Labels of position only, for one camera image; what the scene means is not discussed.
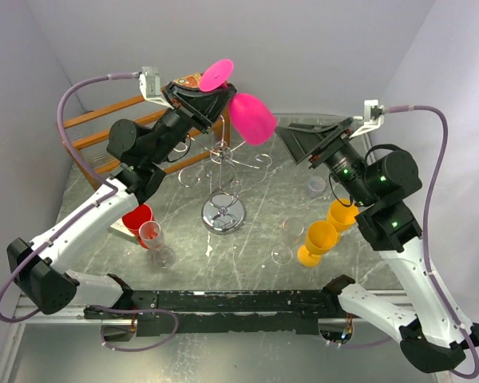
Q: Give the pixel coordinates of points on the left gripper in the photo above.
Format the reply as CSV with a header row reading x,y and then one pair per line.
x,y
202,107

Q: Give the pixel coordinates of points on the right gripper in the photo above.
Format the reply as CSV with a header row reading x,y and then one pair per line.
x,y
319,140

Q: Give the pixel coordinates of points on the pink wine glass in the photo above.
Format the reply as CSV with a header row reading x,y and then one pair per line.
x,y
251,118

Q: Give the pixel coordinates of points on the orange wine glass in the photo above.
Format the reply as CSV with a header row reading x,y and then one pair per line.
x,y
320,238
342,216

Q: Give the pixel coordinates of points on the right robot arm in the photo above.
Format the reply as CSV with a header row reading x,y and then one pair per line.
x,y
434,336

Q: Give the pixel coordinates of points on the clear wine glass right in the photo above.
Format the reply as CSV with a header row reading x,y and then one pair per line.
x,y
291,233

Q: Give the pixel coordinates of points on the clear wine glass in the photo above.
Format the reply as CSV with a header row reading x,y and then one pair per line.
x,y
152,236
291,233

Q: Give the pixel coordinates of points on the orange wine glass front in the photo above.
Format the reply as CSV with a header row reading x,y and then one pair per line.
x,y
320,238

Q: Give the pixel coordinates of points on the wooden shelf rack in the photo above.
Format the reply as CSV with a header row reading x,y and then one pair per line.
x,y
89,134

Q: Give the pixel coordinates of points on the chrome wine glass rack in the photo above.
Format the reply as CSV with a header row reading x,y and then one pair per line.
x,y
222,212

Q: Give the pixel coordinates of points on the clear wine glass left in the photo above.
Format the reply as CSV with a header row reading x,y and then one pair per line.
x,y
152,236

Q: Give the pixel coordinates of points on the orange spiral notebook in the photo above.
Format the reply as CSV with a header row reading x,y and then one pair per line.
x,y
191,81

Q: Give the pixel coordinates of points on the small clear purple cup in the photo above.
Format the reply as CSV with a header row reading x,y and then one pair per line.
x,y
316,186

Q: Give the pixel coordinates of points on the red plastic cup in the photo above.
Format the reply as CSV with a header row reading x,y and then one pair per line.
x,y
136,218

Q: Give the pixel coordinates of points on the white card box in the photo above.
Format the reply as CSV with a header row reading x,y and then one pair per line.
x,y
121,231

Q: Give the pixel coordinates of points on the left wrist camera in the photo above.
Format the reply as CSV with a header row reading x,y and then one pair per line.
x,y
149,84

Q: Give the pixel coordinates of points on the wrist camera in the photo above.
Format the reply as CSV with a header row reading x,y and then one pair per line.
x,y
149,84
372,119

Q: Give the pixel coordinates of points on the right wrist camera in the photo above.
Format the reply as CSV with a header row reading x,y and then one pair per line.
x,y
372,119

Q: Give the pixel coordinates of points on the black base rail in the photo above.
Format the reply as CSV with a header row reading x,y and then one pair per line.
x,y
217,312

